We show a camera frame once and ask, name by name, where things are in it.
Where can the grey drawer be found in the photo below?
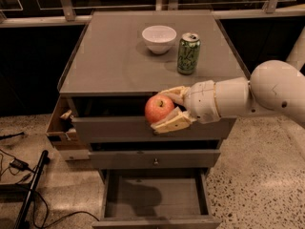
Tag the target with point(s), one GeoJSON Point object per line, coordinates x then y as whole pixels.
{"type": "Point", "coordinates": [156, 199]}
{"type": "Point", "coordinates": [137, 129]}
{"type": "Point", "coordinates": [144, 159]}

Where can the red apple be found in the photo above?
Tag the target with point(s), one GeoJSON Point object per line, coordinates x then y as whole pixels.
{"type": "Point", "coordinates": [158, 107]}

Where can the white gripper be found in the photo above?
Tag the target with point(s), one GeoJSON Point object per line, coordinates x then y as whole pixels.
{"type": "Point", "coordinates": [200, 101]}

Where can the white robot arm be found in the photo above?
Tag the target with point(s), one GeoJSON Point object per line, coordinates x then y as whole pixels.
{"type": "Point", "coordinates": [274, 87]}

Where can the green soda can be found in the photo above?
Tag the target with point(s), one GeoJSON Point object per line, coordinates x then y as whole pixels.
{"type": "Point", "coordinates": [188, 53]}

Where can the middle grey drawer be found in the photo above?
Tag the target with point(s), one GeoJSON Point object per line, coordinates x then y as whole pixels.
{"type": "Point", "coordinates": [144, 159]}

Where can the bottom grey drawer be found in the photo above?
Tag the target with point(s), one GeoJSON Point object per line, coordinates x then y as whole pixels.
{"type": "Point", "coordinates": [156, 199]}

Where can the top grey drawer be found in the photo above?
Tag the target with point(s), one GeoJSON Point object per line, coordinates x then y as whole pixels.
{"type": "Point", "coordinates": [137, 129]}

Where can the white ceramic bowl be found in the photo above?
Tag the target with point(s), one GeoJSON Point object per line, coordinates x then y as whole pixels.
{"type": "Point", "coordinates": [159, 39]}

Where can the grey drawer cabinet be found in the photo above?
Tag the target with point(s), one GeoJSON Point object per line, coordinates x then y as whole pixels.
{"type": "Point", "coordinates": [112, 73]}

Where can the black stand pole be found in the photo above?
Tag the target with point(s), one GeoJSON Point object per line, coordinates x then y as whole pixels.
{"type": "Point", "coordinates": [30, 191]}

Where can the black power adapter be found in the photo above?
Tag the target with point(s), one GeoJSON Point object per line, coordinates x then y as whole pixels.
{"type": "Point", "coordinates": [19, 164]}

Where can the metal window railing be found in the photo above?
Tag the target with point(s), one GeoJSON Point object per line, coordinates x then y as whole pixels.
{"type": "Point", "coordinates": [27, 13]}

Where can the cardboard box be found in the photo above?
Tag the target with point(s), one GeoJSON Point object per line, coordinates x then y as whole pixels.
{"type": "Point", "coordinates": [63, 136]}

